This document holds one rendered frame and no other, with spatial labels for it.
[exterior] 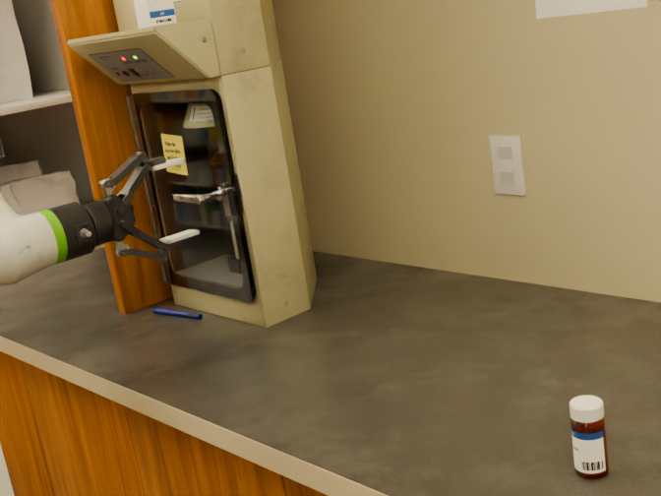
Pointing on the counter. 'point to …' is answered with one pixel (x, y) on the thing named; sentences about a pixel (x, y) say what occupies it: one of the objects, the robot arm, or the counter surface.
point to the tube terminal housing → (252, 156)
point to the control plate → (131, 65)
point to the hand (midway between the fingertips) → (183, 197)
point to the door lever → (198, 197)
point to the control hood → (160, 49)
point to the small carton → (154, 13)
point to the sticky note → (173, 145)
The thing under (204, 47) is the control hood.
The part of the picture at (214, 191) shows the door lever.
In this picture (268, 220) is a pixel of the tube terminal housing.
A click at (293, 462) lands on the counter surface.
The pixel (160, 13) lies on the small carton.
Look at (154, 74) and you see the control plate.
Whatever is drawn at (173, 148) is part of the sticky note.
